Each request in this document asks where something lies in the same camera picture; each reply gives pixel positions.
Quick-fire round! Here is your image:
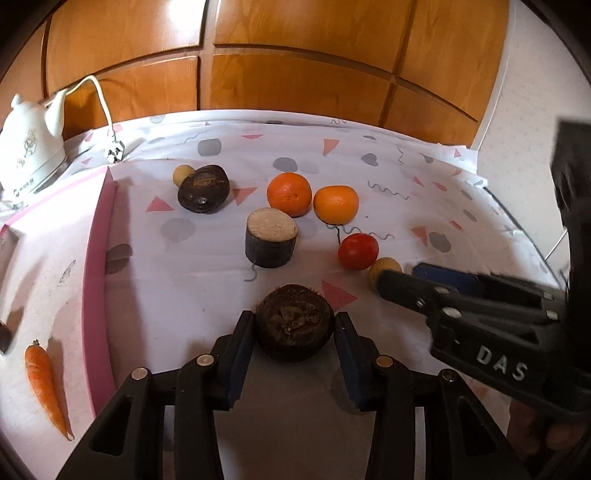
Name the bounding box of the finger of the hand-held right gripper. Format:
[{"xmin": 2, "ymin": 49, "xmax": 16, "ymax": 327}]
[
  {"xmin": 377, "ymin": 269, "xmax": 568, "ymax": 325},
  {"xmin": 412, "ymin": 262, "xmax": 568, "ymax": 311}
]

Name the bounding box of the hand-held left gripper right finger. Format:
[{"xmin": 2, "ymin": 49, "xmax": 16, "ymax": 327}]
[{"xmin": 333, "ymin": 311, "xmax": 536, "ymax": 480}]

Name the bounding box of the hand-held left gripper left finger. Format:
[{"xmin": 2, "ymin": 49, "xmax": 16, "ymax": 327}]
[{"xmin": 55, "ymin": 311, "xmax": 257, "ymax": 480}]

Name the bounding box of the dark hairy round fruit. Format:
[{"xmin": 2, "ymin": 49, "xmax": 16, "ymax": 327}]
[{"xmin": 255, "ymin": 284, "xmax": 334, "ymax": 363}]

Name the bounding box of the orange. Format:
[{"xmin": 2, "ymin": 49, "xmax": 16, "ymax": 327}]
[
  {"xmin": 267, "ymin": 172, "xmax": 312, "ymax": 217},
  {"xmin": 313, "ymin": 185, "xmax": 360, "ymax": 223}
]

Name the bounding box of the dark cylinder with pale cut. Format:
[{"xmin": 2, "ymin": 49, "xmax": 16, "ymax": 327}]
[{"xmin": 245, "ymin": 208, "xmax": 298, "ymax": 269}]

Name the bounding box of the pink-rimmed tray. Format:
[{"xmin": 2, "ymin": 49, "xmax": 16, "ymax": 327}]
[{"xmin": 0, "ymin": 167, "xmax": 120, "ymax": 462}]

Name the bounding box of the dark smooth round fruit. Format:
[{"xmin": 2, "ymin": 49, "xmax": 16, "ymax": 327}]
[{"xmin": 177, "ymin": 164, "xmax": 230, "ymax": 214}]

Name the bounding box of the person's right hand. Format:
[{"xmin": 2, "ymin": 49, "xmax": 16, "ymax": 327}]
[{"xmin": 509, "ymin": 399, "xmax": 579, "ymax": 456}]

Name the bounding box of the red tomato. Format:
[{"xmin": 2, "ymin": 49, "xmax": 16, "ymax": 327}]
[{"xmin": 338, "ymin": 233, "xmax": 380, "ymax": 271}]

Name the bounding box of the white patterned tablecloth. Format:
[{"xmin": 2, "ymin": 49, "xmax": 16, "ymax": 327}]
[{"xmin": 0, "ymin": 108, "xmax": 566, "ymax": 480}]

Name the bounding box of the orange carrot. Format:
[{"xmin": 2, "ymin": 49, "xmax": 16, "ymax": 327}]
[{"xmin": 24, "ymin": 339, "xmax": 75, "ymax": 441}]

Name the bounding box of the steel kettle base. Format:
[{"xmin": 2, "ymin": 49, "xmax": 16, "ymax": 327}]
[{"xmin": 2, "ymin": 157, "xmax": 70, "ymax": 204}]

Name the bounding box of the white ceramic electric kettle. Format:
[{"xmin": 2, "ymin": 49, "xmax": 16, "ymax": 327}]
[{"xmin": 0, "ymin": 90, "xmax": 70, "ymax": 197}]

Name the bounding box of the white power cable with plug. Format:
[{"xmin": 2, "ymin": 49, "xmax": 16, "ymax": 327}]
[{"xmin": 60, "ymin": 75, "xmax": 127, "ymax": 163}]

